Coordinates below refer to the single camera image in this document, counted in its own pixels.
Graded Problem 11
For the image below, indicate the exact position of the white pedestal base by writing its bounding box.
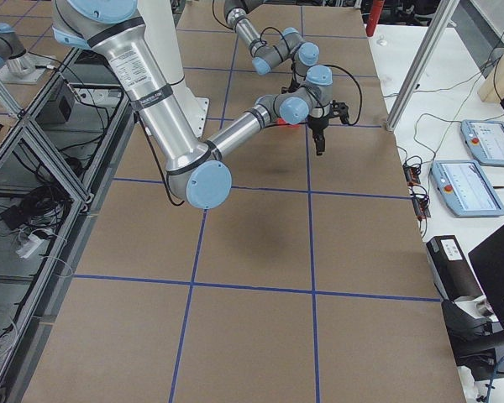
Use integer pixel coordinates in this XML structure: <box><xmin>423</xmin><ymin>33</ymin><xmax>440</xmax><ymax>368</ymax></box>
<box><xmin>128</xmin><ymin>1</ymin><xmax>203</xmax><ymax>154</ymax></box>

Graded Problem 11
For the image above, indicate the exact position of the aluminium frame post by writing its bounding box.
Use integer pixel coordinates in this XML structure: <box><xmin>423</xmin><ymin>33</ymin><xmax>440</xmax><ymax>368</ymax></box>
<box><xmin>385</xmin><ymin>0</ymin><xmax>459</xmax><ymax>132</ymax></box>

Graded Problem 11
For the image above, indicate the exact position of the near teach pendant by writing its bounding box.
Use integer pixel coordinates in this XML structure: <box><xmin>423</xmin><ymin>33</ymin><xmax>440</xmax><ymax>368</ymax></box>
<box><xmin>431</xmin><ymin>160</ymin><xmax>504</xmax><ymax>218</ymax></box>

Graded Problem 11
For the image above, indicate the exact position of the red block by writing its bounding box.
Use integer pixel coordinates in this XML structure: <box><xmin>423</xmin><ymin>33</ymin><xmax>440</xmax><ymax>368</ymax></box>
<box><xmin>276</xmin><ymin>118</ymin><xmax>302</xmax><ymax>128</ymax></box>

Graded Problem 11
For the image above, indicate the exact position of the far teach pendant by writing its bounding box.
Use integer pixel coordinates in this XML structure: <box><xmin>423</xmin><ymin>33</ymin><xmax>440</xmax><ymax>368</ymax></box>
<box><xmin>461</xmin><ymin>120</ymin><xmax>504</xmax><ymax>167</ymax></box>

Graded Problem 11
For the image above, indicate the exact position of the aluminium side frame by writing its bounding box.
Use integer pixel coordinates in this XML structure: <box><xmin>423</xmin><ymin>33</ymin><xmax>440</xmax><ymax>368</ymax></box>
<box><xmin>0</xmin><ymin>50</ymin><xmax>134</xmax><ymax>402</ymax></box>

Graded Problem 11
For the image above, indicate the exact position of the black monitor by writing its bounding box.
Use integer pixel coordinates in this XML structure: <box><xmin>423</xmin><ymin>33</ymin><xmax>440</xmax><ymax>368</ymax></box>
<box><xmin>440</xmin><ymin>217</ymin><xmax>504</xmax><ymax>362</ymax></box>

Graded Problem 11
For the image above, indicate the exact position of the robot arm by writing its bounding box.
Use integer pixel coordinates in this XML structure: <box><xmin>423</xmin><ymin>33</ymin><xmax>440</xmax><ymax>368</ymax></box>
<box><xmin>52</xmin><ymin>1</ymin><xmax>349</xmax><ymax>209</ymax></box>
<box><xmin>223</xmin><ymin>0</ymin><xmax>320</xmax><ymax>93</ymax></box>

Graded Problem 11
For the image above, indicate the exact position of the black power box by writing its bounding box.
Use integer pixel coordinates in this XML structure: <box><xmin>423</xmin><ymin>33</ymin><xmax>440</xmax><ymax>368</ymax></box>
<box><xmin>426</xmin><ymin>235</ymin><xmax>485</xmax><ymax>302</ymax></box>

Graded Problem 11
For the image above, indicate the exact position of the red cylinder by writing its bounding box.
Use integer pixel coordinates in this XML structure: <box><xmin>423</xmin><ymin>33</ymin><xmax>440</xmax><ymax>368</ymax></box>
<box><xmin>365</xmin><ymin>0</ymin><xmax>385</xmax><ymax>38</ymax></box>

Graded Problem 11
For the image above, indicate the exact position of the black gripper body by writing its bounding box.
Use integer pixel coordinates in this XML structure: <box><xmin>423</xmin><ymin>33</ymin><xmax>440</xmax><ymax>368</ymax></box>
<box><xmin>307</xmin><ymin>101</ymin><xmax>349</xmax><ymax>131</ymax></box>
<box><xmin>281</xmin><ymin>62</ymin><xmax>306</xmax><ymax>94</ymax></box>

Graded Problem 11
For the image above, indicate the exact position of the teach pendant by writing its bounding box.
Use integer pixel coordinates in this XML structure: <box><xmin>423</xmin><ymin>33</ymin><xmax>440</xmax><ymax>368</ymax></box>
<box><xmin>461</xmin><ymin>120</ymin><xmax>504</xmax><ymax>167</ymax></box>
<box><xmin>431</xmin><ymin>160</ymin><xmax>504</xmax><ymax>218</ymax></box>

